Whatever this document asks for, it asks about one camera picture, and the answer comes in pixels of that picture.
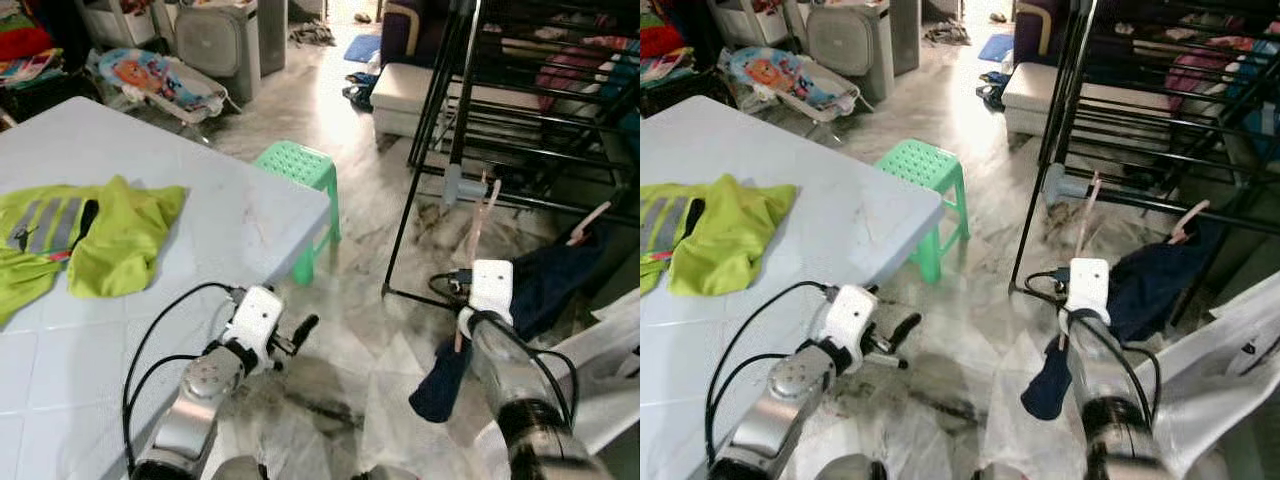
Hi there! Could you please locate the lime green shirt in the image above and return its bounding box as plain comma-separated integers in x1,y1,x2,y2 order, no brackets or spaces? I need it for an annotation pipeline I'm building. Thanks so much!
640,175,799,299
0,175,188,326

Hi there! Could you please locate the grey robot left leg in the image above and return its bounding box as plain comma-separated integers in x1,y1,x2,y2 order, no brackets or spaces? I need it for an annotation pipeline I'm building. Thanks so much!
815,455,886,480
205,455,266,480

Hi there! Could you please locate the pale blue folding table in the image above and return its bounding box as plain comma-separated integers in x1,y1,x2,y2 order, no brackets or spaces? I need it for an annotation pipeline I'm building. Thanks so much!
640,97,946,471
0,97,333,471

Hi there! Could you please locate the green plastic stool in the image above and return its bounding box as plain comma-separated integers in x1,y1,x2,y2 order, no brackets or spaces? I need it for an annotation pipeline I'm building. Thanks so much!
250,140,343,286
875,140,971,284

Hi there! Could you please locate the dark shoes pile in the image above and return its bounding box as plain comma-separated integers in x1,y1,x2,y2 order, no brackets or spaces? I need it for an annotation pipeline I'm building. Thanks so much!
342,72,381,111
975,72,1011,109

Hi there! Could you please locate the navy blue garment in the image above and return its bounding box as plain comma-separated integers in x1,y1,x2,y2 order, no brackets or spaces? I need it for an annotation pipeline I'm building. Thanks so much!
1022,215,1231,421
410,225,611,423

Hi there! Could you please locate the white ottoman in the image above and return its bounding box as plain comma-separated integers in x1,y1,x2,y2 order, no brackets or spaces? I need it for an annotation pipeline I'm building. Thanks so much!
1000,62,1101,139
370,62,471,141

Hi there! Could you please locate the colourful baby bouncer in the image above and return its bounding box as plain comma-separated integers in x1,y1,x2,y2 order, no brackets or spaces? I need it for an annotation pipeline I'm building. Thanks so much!
720,48,863,126
88,48,241,126

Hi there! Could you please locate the black metal drying rack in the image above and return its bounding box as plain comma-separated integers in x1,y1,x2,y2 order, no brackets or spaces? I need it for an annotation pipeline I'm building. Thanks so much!
383,0,641,311
1008,0,1280,331

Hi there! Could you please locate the grey air purifier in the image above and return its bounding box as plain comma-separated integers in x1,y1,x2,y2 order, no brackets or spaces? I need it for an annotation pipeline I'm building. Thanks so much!
172,0,263,106
805,0,896,104

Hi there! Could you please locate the tall grey appliance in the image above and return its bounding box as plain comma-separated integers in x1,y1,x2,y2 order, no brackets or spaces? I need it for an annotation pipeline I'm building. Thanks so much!
255,0,289,76
888,0,923,76

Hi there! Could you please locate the purple armchair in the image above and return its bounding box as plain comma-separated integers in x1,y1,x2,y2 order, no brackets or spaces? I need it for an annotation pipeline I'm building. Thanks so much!
1012,0,1081,66
378,0,451,69

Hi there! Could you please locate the white shelf rack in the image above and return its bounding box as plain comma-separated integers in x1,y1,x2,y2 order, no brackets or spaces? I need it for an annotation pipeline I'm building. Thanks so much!
705,0,811,49
75,0,176,51

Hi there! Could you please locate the magenta garment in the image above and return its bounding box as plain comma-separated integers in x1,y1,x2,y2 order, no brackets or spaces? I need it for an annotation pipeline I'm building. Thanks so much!
535,38,613,96
1165,38,1246,96

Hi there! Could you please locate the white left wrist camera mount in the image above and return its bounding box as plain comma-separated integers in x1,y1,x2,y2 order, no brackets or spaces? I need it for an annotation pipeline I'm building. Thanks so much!
822,285,879,359
232,286,286,361

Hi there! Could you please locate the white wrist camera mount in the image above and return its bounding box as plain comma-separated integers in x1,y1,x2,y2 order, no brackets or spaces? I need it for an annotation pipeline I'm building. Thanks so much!
1065,258,1111,323
468,260,516,326
232,286,286,361
822,285,879,359

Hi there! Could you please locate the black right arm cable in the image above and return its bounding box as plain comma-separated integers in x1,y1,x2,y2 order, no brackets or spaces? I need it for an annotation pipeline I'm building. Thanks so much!
1024,266,1166,401
428,268,583,426

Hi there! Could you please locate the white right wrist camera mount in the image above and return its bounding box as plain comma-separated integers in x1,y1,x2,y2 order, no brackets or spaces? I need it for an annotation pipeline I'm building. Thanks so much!
468,260,516,326
1065,258,1111,323

